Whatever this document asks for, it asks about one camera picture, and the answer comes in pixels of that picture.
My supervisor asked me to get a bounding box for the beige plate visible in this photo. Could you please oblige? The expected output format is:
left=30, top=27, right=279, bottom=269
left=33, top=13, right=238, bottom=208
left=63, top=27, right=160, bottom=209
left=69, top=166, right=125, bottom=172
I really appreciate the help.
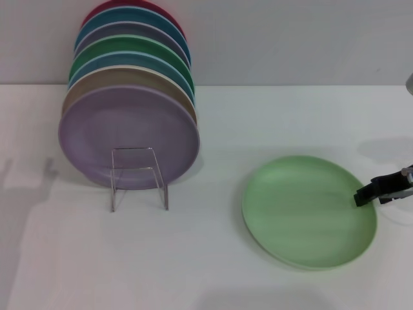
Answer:
left=61, top=64, right=198, bottom=127

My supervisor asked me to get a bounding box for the clear acrylic plate rack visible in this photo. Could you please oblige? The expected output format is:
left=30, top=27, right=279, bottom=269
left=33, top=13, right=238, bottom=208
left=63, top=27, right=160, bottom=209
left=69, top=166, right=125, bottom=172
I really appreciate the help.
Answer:
left=109, top=147, right=170, bottom=213

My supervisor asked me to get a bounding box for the dark green plate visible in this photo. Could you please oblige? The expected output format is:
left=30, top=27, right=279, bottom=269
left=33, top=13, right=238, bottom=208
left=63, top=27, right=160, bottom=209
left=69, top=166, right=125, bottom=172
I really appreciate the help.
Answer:
left=68, top=34, right=195, bottom=92

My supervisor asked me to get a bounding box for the light green plate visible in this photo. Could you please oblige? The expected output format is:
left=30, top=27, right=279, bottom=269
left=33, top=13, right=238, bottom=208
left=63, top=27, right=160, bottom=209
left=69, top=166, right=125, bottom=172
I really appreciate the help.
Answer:
left=241, top=154, right=378, bottom=272

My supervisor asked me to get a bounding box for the red plate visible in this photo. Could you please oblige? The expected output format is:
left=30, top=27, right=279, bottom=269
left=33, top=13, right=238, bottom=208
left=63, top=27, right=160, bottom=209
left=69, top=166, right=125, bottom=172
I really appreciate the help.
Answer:
left=80, top=0, right=186, bottom=43

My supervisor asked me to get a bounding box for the light blue plate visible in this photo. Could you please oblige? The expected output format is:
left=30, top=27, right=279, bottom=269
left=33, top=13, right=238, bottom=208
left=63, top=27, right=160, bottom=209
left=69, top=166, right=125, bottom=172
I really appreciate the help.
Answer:
left=66, top=50, right=196, bottom=105

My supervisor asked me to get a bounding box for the lilac plate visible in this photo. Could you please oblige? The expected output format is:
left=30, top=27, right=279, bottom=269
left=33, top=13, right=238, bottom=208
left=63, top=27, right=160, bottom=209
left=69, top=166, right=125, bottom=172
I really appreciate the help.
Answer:
left=57, top=84, right=201, bottom=191

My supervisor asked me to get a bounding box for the teal blue plate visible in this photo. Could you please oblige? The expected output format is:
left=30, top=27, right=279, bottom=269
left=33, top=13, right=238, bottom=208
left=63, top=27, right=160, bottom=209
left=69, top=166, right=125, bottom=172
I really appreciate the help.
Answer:
left=74, top=6, right=192, bottom=67

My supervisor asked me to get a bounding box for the grey purple plate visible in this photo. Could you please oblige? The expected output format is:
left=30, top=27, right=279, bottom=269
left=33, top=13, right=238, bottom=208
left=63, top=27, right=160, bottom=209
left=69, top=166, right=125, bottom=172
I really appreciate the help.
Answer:
left=74, top=21, right=191, bottom=68

